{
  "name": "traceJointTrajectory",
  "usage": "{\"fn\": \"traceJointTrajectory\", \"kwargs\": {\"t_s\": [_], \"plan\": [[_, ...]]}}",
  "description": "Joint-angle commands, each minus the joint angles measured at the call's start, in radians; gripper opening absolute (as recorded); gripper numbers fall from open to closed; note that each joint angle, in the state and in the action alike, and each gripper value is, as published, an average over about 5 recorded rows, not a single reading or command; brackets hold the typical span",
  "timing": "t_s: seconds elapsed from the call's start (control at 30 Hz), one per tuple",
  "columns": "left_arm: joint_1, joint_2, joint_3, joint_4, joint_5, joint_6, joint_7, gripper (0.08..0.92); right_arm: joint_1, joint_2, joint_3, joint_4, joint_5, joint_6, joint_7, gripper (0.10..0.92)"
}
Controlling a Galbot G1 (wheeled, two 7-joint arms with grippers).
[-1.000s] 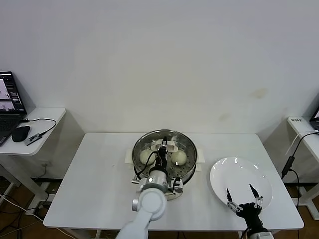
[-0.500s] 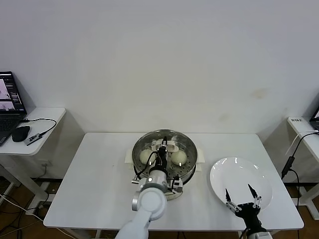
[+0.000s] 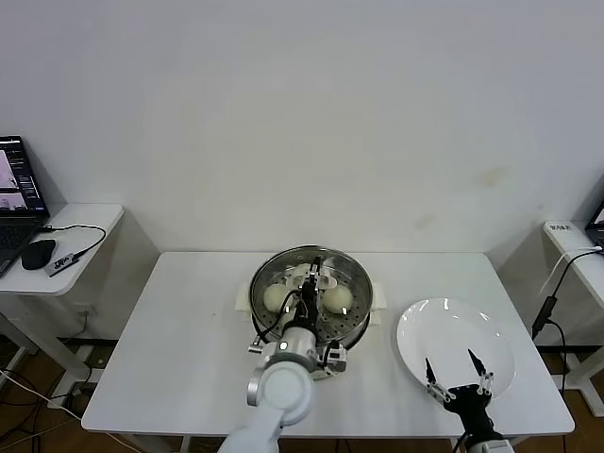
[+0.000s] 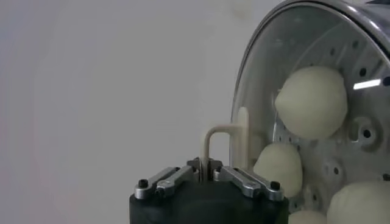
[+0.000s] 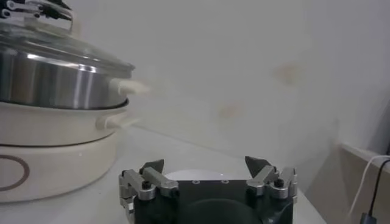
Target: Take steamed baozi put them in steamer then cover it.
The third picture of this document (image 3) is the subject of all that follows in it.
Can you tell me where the grey usb hub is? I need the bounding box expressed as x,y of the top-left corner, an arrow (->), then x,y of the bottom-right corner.
45,252 -> 79,277

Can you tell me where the dark laptop on desk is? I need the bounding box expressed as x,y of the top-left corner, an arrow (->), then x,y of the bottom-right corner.
584,176 -> 604,246

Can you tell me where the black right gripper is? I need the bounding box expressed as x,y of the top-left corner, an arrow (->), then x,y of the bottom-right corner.
423,347 -> 497,435

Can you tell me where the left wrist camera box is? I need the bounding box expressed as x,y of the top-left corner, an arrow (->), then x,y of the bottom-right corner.
322,344 -> 349,377

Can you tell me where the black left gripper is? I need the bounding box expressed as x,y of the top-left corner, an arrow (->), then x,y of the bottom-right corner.
294,254 -> 327,330

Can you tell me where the white round plate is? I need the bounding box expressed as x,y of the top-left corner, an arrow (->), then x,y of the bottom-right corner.
395,296 -> 516,405

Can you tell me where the white cable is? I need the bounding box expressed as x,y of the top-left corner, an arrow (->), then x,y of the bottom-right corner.
537,244 -> 604,296

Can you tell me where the cream electric pot base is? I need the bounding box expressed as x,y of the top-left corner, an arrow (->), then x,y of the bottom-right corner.
252,309 -> 384,381

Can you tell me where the round glass pot lid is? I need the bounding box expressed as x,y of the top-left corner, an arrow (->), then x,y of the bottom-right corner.
248,243 -> 377,353

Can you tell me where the black computer mouse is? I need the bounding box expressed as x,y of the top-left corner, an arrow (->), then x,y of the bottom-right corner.
22,238 -> 58,271

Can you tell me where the white side table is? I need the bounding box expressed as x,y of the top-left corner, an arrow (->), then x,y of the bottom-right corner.
0,202 -> 161,397

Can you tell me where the black open laptop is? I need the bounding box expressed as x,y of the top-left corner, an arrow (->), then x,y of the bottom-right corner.
0,135 -> 52,278

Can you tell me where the black power adapter cable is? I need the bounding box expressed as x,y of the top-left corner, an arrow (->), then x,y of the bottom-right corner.
531,249 -> 603,393

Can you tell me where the steel steamer basket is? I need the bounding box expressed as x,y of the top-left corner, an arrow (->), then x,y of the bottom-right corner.
234,243 -> 389,353

